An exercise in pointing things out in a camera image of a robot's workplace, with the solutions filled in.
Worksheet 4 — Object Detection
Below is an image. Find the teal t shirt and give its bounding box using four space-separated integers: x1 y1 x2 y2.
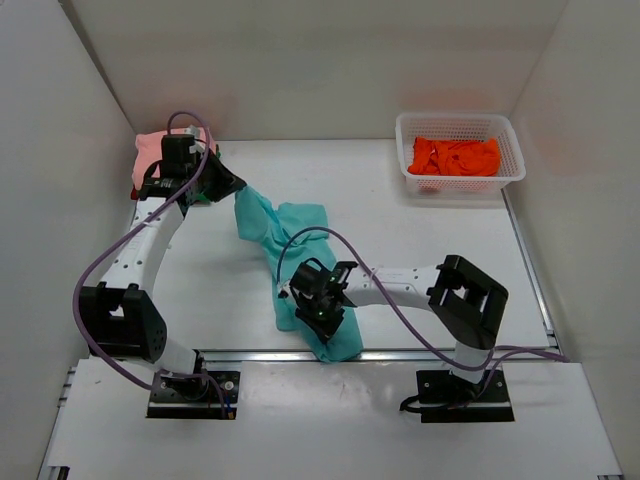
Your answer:
234 186 363 363

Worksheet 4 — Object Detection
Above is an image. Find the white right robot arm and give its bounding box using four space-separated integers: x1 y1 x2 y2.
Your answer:
279 255 509 400

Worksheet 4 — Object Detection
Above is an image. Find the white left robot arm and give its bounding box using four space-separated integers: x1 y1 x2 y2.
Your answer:
72 148 246 390

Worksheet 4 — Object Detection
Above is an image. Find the green folded t shirt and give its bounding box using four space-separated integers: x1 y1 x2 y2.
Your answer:
196 194 211 205

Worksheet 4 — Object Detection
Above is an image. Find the pink folded t shirt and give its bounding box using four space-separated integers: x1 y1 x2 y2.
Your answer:
131 127 219 190

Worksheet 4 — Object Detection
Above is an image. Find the orange t shirt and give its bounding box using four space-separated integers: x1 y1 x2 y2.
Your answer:
408 137 501 177

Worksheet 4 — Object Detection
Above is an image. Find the white plastic basket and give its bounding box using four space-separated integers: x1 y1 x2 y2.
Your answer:
395 112 526 193

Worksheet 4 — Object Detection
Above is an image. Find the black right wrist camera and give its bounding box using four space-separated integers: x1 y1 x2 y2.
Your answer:
289 257 331 296

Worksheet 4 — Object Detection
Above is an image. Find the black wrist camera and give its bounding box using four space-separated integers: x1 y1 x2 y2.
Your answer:
289 257 331 296
159 134 205 178

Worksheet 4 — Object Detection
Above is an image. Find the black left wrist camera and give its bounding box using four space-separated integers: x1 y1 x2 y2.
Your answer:
159 134 205 178

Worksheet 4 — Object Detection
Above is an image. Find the aluminium rail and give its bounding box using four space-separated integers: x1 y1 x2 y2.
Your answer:
192 349 559 363

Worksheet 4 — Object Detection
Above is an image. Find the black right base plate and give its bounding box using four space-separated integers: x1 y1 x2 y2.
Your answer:
399 370 515 424

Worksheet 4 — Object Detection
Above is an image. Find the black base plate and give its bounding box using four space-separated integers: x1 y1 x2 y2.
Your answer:
399 370 515 424
146 370 241 421

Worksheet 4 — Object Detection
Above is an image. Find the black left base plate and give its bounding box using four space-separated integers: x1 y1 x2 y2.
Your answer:
146 370 241 421

